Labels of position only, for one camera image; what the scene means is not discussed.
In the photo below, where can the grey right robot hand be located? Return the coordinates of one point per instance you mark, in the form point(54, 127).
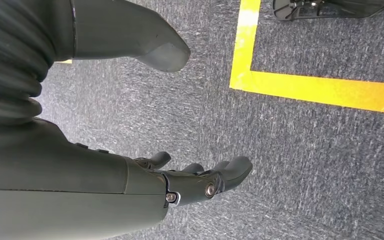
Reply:
point(62, 185)

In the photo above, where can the pale yellow strip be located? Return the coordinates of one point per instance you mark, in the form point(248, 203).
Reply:
point(64, 61)

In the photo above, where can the yellow floor tape square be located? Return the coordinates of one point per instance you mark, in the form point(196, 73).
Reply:
point(311, 89)

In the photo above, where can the black flat foot plate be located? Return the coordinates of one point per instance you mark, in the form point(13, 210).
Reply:
point(331, 8)

